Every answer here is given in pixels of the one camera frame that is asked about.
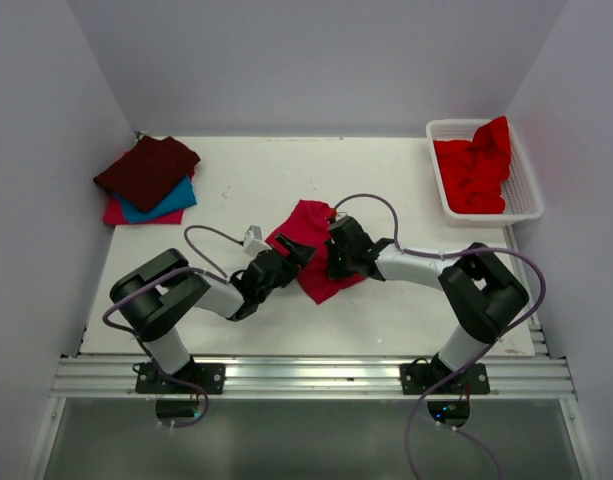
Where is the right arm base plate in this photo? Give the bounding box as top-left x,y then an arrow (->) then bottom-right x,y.
399,356 -> 491,395

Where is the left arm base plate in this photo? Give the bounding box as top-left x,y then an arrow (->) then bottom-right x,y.
132,363 -> 226,395

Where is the pink folded t-shirt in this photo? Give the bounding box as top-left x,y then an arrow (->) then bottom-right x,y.
103,197 -> 184,226

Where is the bright red t-shirt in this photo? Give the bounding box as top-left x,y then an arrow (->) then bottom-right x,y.
433,116 -> 512,215

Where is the blue folded t-shirt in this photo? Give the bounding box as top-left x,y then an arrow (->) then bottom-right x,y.
110,175 -> 197,213

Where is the dark maroon folded t-shirt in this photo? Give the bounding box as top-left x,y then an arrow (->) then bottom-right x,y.
93,136 -> 201,213

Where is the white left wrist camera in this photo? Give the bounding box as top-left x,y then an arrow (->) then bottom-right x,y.
242,225 -> 269,258

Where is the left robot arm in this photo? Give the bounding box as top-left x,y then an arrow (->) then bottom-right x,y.
102,234 -> 316,396

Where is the crimson t-shirt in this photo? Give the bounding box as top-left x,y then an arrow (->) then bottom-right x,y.
266,200 -> 365,305

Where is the white plastic basket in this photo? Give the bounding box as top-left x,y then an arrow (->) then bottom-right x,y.
426,119 -> 543,228

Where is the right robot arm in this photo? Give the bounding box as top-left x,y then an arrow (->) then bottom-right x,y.
325,216 -> 529,395

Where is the aluminium mounting rail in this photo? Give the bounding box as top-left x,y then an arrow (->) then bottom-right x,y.
49,222 -> 577,401

